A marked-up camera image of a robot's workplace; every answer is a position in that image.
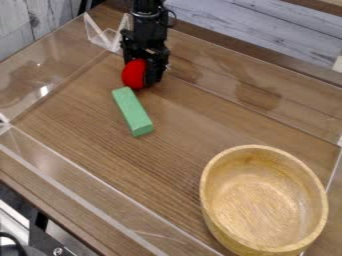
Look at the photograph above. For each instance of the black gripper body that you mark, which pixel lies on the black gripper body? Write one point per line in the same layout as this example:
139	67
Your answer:
144	40

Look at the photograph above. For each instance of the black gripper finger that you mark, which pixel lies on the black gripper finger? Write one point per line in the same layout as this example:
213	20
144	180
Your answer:
127	56
156	66

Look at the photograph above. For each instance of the red plush strawberry toy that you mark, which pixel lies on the red plush strawberry toy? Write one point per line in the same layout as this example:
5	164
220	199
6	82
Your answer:
132	74

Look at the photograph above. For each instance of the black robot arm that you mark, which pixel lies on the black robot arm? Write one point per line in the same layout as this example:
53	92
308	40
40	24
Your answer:
148	7

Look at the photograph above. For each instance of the green rectangular block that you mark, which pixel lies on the green rectangular block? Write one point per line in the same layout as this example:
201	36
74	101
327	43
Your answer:
133	113

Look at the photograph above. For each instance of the wooden bowl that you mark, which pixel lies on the wooden bowl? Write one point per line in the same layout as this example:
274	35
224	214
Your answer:
263	201

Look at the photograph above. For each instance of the clear acrylic corner bracket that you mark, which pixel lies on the clear acrylic corner bracket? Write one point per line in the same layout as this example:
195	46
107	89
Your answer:
107	38

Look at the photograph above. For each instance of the clear acrylic tray wall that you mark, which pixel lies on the clear acrylic tray wall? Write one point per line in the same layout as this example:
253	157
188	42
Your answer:
113	224

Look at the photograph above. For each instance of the black metal table frame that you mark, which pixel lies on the black metal table frame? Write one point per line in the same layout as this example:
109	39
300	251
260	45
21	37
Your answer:
28	234

